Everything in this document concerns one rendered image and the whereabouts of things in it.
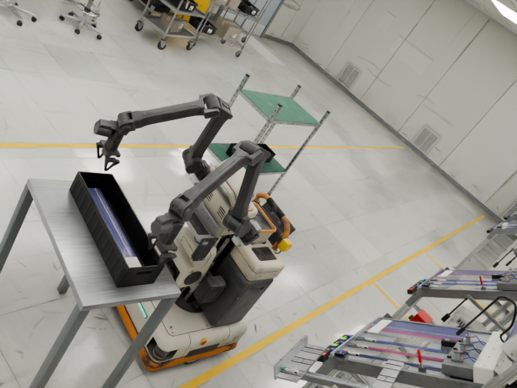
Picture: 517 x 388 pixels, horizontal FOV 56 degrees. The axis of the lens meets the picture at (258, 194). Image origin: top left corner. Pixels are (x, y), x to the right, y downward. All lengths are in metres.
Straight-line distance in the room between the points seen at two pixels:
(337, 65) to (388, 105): 1.65
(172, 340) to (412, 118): 9.45
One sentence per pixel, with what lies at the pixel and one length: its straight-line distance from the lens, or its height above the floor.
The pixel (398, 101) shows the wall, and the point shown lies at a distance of 11.62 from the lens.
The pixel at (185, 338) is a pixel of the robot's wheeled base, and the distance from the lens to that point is 2.77.
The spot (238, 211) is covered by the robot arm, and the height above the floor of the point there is 1.16.
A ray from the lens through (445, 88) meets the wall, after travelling 11.36.
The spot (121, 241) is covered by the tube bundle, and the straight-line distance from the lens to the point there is 2.15.
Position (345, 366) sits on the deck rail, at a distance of 2.57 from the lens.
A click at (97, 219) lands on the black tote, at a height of 0.88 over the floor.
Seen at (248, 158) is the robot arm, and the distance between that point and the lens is 1.94.
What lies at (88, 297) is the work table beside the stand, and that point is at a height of 0.80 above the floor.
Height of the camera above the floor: 2.18
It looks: 26 degrees down
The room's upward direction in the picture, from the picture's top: 35 degrees clockwise
